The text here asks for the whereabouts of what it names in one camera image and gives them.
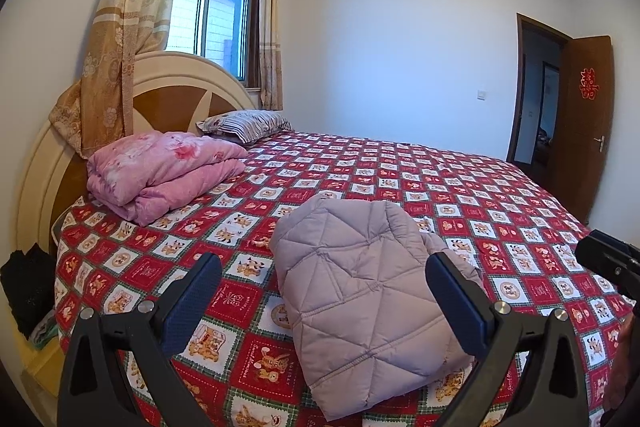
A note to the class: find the wide beige floral curtain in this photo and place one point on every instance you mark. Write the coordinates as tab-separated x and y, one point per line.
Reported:
125	32

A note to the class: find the brown wooden door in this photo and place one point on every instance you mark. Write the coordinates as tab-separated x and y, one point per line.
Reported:
575	157

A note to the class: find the black cloth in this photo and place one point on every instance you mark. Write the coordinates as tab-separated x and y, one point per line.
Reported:
30	282

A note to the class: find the dark wooden door frame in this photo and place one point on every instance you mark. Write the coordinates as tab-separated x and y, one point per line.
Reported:
515	107

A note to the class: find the red paper door decoration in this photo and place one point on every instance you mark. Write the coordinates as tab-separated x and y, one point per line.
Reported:
586	83

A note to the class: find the person's right hand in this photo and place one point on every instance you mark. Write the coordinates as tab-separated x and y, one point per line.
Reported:
625	357

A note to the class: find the green patterned cloth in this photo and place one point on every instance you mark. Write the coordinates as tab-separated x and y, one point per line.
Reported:
45	329

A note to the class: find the cream bedside table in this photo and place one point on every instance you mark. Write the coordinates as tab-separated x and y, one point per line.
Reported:
42	372

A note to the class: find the cream and wood headboard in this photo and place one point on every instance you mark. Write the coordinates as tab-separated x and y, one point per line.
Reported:
165	97

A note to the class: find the lilac quilted jacket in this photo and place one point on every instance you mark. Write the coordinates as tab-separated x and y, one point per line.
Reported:
350	287

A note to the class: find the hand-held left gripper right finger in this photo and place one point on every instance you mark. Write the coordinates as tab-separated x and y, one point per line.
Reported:
452	302

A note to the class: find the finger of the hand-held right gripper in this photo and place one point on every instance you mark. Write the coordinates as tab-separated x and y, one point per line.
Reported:
607	267
620	246

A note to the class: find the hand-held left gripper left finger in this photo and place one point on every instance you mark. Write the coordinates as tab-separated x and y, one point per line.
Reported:
192	302

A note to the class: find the striped pillow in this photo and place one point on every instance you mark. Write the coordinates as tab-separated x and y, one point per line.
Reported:
250	124

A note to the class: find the bed with red patterned sheet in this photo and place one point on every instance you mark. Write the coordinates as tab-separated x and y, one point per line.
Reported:
450	187

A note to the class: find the pink folded quilt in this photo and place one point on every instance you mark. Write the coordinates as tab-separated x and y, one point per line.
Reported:
165	167

